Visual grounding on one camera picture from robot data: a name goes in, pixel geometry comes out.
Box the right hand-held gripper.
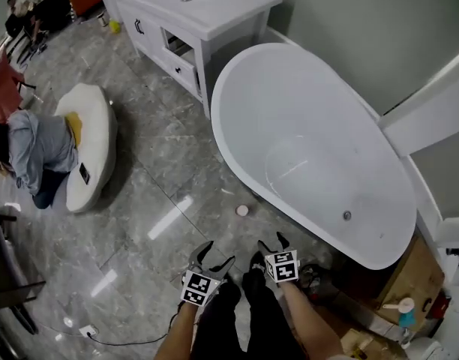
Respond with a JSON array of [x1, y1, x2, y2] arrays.
[[256, 232, 301, 284]]

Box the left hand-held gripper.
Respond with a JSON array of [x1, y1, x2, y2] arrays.
[[179, 240, 237, 308]]

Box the white oval bathtub dark outside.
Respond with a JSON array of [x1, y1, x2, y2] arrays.
[[210, 42, 418, 272]]

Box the person's right forearm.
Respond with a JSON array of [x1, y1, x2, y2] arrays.
[[280, 281, 345, 360]]

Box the person's left forearm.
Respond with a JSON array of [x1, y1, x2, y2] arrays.
[[153, 301, 199, 360]]

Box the white curved lounge seat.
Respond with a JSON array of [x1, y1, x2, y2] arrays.
[[53, 82, 119, 214]]

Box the person's black shoe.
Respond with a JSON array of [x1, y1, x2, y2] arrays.
[[250, 250, 268, 273]]

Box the black mesh waste bin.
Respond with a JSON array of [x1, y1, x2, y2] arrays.
[[299, 263, 330, 300]]

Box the person's black trousers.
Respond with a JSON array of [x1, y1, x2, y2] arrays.
[[190, 268, 305, 360]]

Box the cardboard box red print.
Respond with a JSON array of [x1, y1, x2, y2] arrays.
[[340, 326, 403, 360]]

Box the cardboard box black print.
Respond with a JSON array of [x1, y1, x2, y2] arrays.
[[375, 234, 446, 328]]

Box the yellow cushion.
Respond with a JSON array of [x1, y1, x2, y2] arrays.
[[64, 111, 83, 149]]

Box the dark wooden table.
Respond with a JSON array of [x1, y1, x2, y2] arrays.
[[0, 202, 47, 335]]

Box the white vanity cabinet with sink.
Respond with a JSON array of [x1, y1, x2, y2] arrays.
[[106, 0, 287, 119]]

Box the pink chair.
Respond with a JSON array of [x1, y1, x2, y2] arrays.
[[0, 50, 38, 125]]

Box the black cable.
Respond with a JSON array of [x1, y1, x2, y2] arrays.
[[87, 313, 178, 347]]

